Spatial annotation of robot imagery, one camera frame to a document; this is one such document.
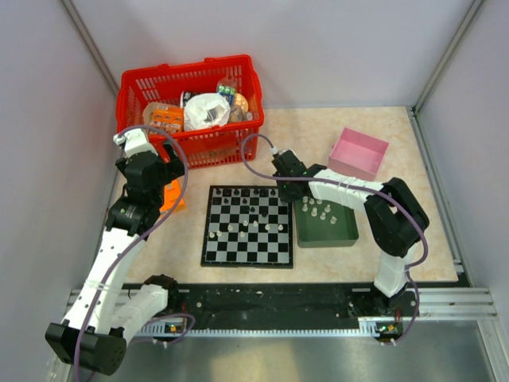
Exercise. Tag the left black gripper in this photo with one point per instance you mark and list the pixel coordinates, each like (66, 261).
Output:
(173, 169)

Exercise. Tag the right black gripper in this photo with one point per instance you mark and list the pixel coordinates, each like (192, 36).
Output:
(285, 196)

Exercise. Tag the black and white chessboard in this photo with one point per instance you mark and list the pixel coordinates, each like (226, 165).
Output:
(247, 226)

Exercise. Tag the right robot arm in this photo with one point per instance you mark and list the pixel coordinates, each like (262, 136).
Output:
(396, 219)

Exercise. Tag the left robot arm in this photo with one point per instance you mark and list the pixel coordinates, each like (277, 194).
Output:
(95, 333)

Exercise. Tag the orange snack box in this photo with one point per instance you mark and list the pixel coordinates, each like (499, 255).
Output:
(163, 116)

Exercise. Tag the dark green tray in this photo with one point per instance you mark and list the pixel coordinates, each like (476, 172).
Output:
(324, 224)

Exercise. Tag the pink box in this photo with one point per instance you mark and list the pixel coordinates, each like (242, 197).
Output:
(357, 154)

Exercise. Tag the white plastic bag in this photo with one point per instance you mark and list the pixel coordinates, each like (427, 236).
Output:
(206, 111)

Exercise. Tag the red plastic shopping basket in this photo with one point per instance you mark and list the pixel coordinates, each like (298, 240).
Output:
(233, 77)

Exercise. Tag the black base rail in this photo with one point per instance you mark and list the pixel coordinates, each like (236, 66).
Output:
(268, 306)

